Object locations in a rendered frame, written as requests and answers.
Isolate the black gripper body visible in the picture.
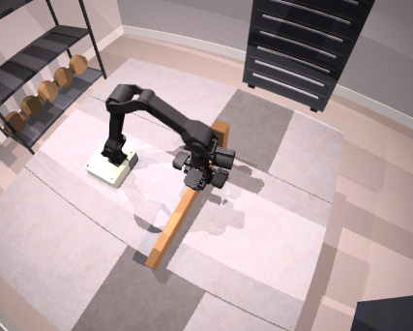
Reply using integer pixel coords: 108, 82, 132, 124
172, 151, 229, 189

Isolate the wooden post with slot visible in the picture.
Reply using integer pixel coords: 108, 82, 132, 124
212, 120, 230, 148

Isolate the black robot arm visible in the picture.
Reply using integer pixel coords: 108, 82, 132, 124
101, 83, 236, 191

